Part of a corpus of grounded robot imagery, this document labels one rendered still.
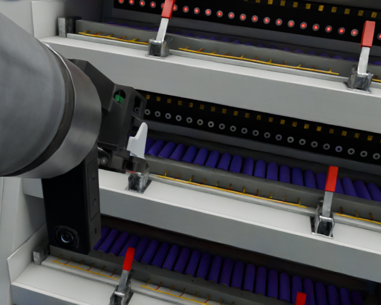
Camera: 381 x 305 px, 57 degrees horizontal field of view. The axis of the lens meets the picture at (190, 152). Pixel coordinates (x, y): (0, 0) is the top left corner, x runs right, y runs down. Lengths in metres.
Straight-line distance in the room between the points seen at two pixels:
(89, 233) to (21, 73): 0.20
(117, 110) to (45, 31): 0.28
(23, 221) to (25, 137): 0.45
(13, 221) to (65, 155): 0.39
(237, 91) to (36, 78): 0.32
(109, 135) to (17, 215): 0.32
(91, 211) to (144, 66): 0.24
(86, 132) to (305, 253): 0.36
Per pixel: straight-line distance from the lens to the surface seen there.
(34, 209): 0.65
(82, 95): 0.24
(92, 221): 0.34
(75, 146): 0.24
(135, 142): 0.40
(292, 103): 0.47
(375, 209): 0.58
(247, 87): 0.47
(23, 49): 0.19
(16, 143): 0.20
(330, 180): 0.51
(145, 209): 0.52
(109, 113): 0.34
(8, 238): 0.64
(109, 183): 0.54
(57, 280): 0.66
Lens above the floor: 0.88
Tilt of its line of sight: 10 degrees down
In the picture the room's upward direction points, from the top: 10 degrees clockwise
